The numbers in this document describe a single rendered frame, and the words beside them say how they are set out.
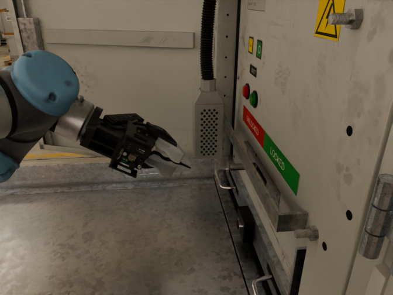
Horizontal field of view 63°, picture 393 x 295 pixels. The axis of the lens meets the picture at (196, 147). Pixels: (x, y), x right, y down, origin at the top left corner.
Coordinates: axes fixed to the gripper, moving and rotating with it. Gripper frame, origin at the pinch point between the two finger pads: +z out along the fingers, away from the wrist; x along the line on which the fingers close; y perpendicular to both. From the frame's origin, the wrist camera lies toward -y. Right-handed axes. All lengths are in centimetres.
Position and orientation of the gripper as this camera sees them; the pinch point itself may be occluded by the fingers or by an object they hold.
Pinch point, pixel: (185, 163)
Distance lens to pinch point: 64.8
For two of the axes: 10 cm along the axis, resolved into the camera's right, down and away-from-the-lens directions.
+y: 0.9, 4.3, -9.0
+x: 5.0, -8.0, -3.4
